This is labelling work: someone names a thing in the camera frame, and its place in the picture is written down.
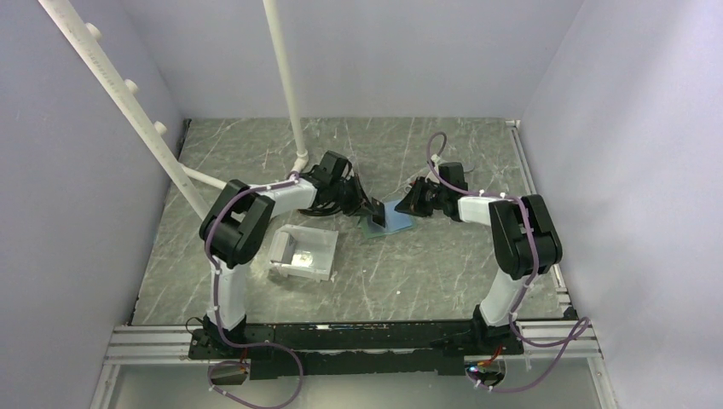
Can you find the clear plastic tray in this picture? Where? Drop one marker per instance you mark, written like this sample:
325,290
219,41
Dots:
313,256

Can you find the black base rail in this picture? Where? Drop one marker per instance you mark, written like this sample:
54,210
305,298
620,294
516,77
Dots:
277,350

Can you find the dark card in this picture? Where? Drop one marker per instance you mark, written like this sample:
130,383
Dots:
288,246

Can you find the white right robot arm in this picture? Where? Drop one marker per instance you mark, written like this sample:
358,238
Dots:
525,241

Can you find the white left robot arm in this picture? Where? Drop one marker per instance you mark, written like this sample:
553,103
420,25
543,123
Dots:
234,229

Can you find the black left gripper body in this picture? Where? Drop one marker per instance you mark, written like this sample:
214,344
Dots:
348,194

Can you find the silver credit card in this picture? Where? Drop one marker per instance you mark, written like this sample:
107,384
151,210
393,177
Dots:
378,214

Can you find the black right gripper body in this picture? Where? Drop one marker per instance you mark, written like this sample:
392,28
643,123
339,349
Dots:
435,196

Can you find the aluminium extrusion frame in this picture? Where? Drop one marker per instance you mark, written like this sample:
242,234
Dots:
133,345

